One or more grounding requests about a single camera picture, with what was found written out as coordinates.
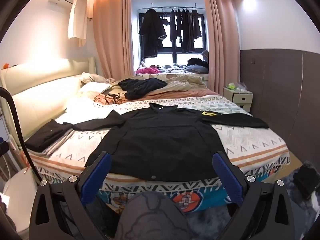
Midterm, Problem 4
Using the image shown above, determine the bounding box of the metal clothes rail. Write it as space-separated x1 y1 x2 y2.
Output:
139 2 204 12

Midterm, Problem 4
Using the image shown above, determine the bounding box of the crumpled black garment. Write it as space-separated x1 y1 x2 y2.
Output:
117 78 168 101

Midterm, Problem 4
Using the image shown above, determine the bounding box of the spotted window seat cushion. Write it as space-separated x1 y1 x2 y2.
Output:
136 64 209 80

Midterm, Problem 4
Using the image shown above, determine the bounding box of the cream padded headboard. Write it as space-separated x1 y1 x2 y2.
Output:
0 56 97 147

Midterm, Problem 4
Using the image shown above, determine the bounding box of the cartoon print bed sheet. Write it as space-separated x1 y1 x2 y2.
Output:
99 180 238 213

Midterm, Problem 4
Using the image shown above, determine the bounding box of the white round stool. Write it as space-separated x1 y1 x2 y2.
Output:
2 167 41 232

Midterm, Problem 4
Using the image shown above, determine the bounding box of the beige pillow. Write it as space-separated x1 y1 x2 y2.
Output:
80 72 108 84

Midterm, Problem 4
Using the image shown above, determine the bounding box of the folded black garment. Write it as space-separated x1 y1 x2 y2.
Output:
25 119 75 158

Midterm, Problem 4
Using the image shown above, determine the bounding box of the pink curtain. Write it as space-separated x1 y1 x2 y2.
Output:
202 0 242 93
93 0 139 81

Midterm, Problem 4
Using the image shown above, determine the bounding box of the thick black cable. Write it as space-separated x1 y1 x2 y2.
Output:
0 87 42 183

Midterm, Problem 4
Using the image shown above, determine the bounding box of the pink cloth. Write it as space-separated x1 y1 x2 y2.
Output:
136 66 160 75

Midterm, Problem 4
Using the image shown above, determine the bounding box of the row of hanging dark clothes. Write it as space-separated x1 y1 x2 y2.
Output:
138 8 204 59

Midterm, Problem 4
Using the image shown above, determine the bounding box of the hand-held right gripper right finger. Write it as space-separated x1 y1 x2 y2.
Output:
212 151 297 240

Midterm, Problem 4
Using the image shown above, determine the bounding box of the bed with patterned sheet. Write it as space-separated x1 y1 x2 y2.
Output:
26 96 292 193

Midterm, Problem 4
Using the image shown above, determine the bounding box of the black object on floor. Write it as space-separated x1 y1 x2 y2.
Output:
293 164 320 200

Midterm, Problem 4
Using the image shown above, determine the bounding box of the dark bag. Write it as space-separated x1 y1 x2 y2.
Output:
186 57 209 74

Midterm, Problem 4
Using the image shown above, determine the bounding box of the black jacket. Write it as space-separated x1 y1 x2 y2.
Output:
62 102 269 182

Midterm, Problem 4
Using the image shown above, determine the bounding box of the white nightstand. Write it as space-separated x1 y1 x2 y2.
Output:
223 86 253 112

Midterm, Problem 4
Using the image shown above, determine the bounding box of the white hanging shirt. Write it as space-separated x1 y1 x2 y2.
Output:
67 0 89 48

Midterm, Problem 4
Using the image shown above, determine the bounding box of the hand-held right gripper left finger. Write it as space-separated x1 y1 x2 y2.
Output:
29 151 113 240

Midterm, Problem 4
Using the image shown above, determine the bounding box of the pile of clothes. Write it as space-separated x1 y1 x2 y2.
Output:
140 72 218 101

